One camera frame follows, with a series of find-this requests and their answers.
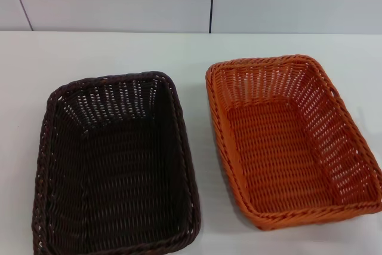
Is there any dark brown wicker basket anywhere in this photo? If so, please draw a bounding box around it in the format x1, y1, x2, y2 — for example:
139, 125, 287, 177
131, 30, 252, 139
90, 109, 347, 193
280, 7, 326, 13
31, 70, 202, 255

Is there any orange wicker basket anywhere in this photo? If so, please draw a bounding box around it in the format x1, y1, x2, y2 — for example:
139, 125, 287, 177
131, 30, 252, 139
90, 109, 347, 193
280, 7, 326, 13
205, 54, 382, 232

